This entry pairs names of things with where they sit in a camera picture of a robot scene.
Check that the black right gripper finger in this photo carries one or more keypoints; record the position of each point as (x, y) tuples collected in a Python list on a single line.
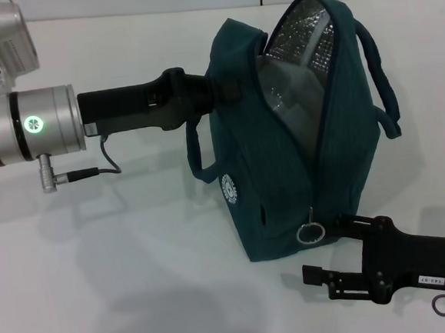
[(331, 279), (352, 227)]

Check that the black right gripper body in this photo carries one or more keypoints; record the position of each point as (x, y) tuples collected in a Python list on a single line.
[(411, 263)]

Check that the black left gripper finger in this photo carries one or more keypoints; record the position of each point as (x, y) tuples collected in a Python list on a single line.
[(230, 90)]

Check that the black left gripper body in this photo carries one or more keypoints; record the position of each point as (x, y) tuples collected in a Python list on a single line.
[(140, 103)]

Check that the dark teal insulated lunch bag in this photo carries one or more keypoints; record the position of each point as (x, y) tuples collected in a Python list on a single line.
[(285, 177)]

